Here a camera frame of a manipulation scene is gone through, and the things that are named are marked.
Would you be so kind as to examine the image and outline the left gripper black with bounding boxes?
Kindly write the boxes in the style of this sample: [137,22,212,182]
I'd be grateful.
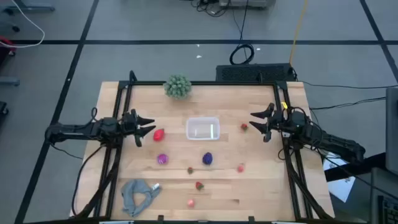
[123,108,157,148]

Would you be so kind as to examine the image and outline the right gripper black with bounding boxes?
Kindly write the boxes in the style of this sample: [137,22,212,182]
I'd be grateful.
[249,103,292,144]

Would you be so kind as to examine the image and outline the large red toy fruit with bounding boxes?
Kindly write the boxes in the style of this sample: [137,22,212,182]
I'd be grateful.
[152,128,165,142]

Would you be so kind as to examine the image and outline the dark blue toy berry cluster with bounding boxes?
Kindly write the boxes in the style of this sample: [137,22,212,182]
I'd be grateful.
[201,151,214,166]

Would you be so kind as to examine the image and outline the clear plastic tupperware container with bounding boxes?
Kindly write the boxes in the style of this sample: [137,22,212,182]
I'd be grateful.
[185,116,221,141]

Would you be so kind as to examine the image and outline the black perforated computer box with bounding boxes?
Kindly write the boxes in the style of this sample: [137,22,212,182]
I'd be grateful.
[216,63,296,83]

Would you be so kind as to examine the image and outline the green potted plant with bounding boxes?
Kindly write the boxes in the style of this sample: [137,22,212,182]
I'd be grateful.
[163,73,193,100]

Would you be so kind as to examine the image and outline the grey cloth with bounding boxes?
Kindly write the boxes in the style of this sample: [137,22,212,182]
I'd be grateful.
[120,179,162,218]

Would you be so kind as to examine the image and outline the white paper sheet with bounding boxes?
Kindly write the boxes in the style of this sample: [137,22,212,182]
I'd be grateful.
[322,151,357,203]

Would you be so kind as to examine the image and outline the black floor beam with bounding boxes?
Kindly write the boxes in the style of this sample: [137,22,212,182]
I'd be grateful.
[325,152,386,183]

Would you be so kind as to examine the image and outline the grey floor equipment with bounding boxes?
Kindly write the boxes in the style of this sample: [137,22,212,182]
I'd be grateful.
[219,0,277,9]

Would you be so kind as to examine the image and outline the grey side desk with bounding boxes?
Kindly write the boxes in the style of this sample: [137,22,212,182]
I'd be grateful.
[369,167,398,224]

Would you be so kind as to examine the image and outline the grey furniture foot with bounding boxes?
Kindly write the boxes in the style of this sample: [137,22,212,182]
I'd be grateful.
[6,0,56,13]
[0,76,21,87]

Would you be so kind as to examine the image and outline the black keyboard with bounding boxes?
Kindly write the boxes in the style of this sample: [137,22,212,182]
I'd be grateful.
[377,195,398,224]

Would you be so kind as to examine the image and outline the red floor object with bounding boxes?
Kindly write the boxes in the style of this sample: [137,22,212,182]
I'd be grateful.
[0,35,16,58]

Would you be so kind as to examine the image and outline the black coiled cable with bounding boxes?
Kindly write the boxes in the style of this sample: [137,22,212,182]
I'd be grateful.
[229,0,255,65]

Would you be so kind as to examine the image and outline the thin black floor cable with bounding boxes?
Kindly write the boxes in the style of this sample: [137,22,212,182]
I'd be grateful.
[310,96,387,111]
[300,80,398,90]

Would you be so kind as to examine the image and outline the yellow cable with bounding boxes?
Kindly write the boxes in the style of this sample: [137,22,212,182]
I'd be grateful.
[289,0,308,67]

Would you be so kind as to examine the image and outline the black cable tangle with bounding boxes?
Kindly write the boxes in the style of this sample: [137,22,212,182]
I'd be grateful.
[191,0,233,18]

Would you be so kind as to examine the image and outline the white cable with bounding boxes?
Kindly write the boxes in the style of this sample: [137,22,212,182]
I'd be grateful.
[0,0,46,49]

